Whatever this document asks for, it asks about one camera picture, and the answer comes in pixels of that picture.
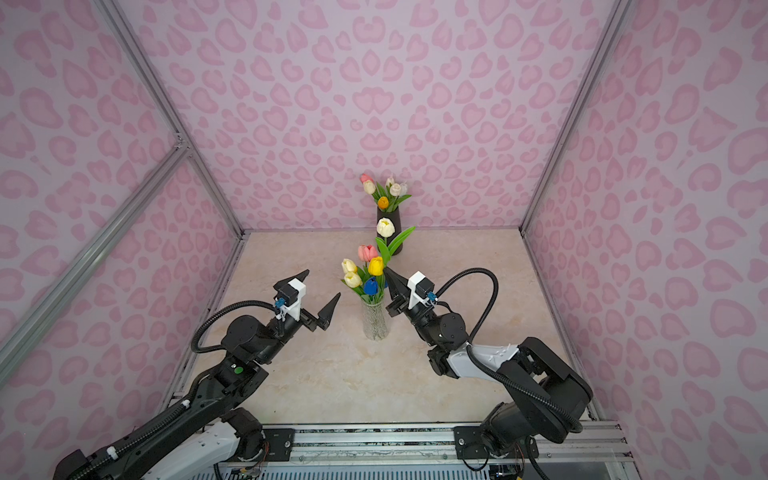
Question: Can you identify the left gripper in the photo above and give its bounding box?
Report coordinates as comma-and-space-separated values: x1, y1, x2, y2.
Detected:
257, 270, 338, 368

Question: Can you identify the blue tulip back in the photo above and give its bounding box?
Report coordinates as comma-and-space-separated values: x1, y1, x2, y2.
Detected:
362, 276, 381, 297

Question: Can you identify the clear plastic cup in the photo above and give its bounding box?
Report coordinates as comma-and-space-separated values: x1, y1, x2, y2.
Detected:
362, 301, 390, 341

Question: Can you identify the dark grey vase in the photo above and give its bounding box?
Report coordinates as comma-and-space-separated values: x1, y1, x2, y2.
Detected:
376, 209, 402, 255

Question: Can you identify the pale yellow tulip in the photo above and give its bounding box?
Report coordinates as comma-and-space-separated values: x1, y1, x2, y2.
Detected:
343, 271, 369, 301
342, 259, 360, 286

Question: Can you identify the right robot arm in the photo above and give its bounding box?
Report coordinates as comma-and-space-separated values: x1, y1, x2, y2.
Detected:
384, 267, 594, 457

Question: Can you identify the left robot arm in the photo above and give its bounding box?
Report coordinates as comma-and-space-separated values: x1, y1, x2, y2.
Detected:
53, 271, 341, 479

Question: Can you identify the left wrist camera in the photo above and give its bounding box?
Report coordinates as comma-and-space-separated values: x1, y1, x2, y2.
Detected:
273, 279, 306, 321

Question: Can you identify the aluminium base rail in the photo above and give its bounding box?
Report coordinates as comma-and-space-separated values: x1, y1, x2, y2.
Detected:
113, 419, 637, 480

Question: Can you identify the aluminium frame left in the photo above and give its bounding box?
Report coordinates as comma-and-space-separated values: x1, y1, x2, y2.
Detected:
1, 1, 245, 385

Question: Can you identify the aluminium corner post right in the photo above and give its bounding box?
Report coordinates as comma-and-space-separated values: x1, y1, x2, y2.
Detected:
519, 0, 636, 238

